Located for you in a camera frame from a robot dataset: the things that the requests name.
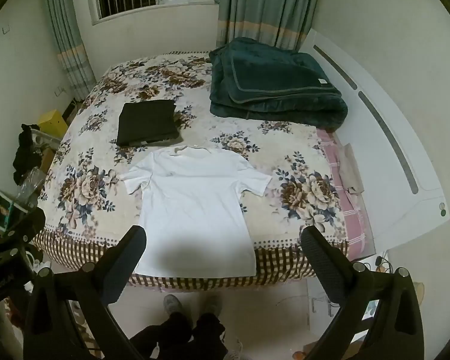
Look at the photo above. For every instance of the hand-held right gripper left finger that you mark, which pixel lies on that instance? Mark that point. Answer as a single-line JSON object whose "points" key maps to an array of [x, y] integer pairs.
{"points": [[125, 262]]}

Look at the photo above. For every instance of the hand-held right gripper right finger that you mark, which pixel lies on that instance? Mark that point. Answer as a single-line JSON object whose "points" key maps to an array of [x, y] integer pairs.
{"points": [[322, 266]]}

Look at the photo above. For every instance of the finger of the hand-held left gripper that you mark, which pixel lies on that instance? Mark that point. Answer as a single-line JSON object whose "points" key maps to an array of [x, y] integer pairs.
{"points": [[24, 223]]}

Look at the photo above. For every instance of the white t-shirt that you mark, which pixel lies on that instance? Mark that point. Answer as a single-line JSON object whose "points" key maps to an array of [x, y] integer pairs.
{"points": [[195, 202]]}

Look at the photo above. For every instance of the folded black clothes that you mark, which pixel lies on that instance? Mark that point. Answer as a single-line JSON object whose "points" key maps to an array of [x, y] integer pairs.
{"points": [[148, 122]]}

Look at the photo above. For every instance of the clear plastic bag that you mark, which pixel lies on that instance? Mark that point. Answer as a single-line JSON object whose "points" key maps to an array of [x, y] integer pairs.
{"points": [[32, 187]]}

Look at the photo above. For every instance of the pink plaid sheet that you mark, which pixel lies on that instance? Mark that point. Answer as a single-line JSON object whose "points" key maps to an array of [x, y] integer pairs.
{"points": [[347, 210]]}

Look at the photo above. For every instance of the person's grey shoe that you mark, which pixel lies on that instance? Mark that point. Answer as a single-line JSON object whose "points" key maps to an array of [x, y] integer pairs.
{"points": [[172, 303]]}

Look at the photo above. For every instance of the black cloth heap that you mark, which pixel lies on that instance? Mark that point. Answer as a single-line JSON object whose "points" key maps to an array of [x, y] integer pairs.
{"points": [[24, 153]]}

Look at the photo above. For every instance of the person's black trousers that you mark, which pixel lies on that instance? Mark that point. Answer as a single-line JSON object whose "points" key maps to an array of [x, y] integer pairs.
{"points": [[180, 335]]}

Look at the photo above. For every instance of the beige cloth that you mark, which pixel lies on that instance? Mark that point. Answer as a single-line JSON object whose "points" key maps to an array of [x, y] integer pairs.
{"points": [[350, 168]]}

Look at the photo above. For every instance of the yellow box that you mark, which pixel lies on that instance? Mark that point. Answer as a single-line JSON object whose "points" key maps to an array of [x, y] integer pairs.
{"points": [[52, 123]]}

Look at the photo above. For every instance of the white headboard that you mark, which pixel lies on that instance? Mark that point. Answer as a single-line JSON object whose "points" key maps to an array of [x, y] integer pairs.
{"points": [[393, 150]]}

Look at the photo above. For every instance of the floral bed sheet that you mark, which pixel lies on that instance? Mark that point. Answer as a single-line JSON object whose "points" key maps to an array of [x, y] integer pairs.
{"points": [[247, 150]]}

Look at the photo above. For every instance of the folded teal blanket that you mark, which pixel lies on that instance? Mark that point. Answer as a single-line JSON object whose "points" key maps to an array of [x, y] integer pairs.
{"points": [[273, 82]]}

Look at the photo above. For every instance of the teal curtain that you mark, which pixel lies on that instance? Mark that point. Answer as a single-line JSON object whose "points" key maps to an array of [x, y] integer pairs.
{"points": [[69, 33], [270, 3]]}

